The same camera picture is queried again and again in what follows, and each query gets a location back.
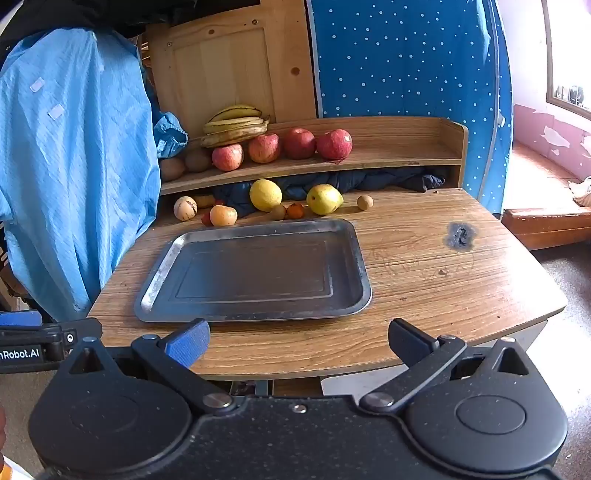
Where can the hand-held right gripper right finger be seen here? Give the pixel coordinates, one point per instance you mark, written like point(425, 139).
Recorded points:
point(408, 341)

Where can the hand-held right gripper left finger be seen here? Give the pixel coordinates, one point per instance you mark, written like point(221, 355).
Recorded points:
point(187, 344)

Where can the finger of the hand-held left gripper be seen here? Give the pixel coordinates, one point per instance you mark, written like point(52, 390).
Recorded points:
point(21, 318)
point(27, 353)

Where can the metal baking tray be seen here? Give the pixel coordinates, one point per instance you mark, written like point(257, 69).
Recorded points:
point(254, 272)

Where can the orange round fruit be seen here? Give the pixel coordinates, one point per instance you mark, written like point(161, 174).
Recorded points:
point(223, 216)

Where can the striped pepino melon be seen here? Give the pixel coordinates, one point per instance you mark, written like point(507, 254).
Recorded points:
point(185, 208)

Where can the yellow green pear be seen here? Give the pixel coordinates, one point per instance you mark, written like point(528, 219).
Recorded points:
point(324, 199)

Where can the yellow lemon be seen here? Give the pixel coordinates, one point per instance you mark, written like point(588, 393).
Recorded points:
point(265, 194)

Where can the small tangerine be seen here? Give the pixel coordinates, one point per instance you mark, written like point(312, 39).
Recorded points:
point(295, 211)

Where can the white yellow box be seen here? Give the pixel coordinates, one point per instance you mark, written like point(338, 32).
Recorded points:
point(11, 470)

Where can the small round brown fruit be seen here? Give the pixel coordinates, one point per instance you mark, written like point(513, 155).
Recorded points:
point(364, 202)

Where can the light blue coat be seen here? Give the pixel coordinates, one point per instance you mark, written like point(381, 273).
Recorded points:
point(74, 175)

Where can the dark blue jacket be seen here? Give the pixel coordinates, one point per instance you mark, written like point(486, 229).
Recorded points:
point(383, 181)

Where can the brown kiwi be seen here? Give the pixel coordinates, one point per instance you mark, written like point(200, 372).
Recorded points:
point(198, 160)
point(172, 169)

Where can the wooden bench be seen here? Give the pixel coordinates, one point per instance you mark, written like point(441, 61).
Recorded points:
point(549, 226)

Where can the red apple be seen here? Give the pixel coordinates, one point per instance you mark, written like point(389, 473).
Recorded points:
point(299, 143)
point(264, 148)
point(334, 144)
point(227, 157)

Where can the wooden desk shelf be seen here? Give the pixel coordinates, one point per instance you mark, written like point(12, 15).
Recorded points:
point(397, 138)

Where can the blue elastic cuff cover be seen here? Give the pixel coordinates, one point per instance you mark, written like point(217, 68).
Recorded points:
point(170, 134)

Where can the yellow spotted banana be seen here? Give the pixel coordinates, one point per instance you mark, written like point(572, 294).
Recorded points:
point(235, 123)
point(235, 112)
point(231, 136)

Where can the white crumpled cloth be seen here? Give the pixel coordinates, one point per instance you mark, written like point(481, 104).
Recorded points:
point(582, 191)

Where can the wooden panel board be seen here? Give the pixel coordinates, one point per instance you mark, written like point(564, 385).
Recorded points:
point(221, 64)

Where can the blue dotted fabric wardrobe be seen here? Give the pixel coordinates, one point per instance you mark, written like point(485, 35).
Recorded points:
point(401, 60)

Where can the window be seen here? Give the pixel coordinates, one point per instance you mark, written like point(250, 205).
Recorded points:
point(565, 55)

